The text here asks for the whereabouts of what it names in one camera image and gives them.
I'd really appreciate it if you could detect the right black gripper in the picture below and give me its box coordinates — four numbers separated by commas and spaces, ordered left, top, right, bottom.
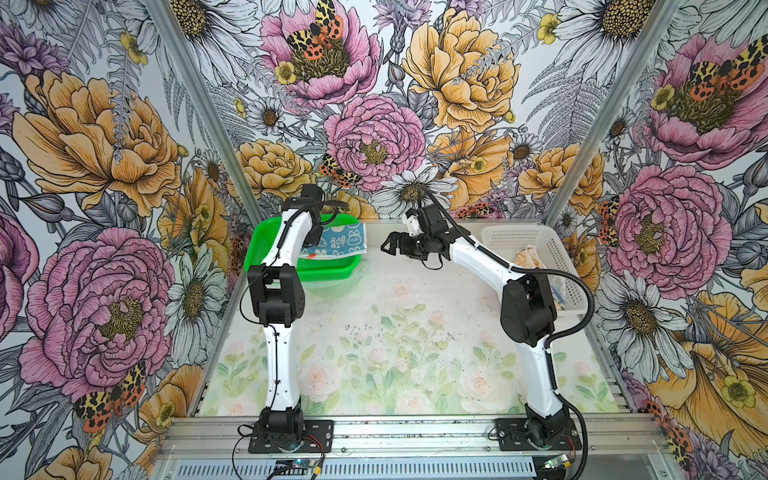
381, 229, 433, 262

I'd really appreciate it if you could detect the blue bunny pattern towel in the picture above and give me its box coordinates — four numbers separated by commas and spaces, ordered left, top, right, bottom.
300, 223, 367, 260

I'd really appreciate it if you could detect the green plastic basket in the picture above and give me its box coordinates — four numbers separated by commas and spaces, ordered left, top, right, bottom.
243, 214, 364, 282

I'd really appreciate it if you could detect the white plastic basket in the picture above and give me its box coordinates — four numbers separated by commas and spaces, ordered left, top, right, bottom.
480, 223, 587, 315

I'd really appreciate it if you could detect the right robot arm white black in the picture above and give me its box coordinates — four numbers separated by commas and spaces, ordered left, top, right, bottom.
381, 204, 570, 448

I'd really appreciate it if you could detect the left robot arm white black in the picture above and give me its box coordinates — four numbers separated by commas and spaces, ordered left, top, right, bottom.
247, 184, 347, 454

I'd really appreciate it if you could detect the orange pink patterned towel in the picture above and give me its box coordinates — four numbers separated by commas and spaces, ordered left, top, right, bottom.
513, 246, 567, 310

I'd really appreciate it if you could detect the small green circuit board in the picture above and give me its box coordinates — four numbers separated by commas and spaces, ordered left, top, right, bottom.
542, 453, 571, 469

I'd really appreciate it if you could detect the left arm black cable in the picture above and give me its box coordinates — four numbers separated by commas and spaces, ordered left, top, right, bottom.
238, 197, 350, 421

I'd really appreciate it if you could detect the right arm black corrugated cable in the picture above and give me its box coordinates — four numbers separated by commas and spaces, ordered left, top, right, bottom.
422, 187, 596, 480

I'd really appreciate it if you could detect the left aluminium corner post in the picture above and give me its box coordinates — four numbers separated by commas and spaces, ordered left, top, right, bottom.
147, 1, 264, 226

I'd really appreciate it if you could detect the aluminium corner post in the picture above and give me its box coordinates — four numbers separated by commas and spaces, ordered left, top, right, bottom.
147, 1, 264, 226
543, 0, 682, 227

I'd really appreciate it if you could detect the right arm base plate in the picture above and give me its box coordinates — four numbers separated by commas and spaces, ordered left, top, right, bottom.
494, 417, 582, 452

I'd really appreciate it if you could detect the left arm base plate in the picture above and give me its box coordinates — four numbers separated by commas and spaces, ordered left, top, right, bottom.
247, 419, 335, 455

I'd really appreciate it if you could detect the aluminium front rail frame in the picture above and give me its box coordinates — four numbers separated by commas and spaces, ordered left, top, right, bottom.
150, 413, 685, 479

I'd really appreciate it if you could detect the right aluminium corner post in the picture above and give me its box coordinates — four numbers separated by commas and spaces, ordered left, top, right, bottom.
543, 0, 682, 227

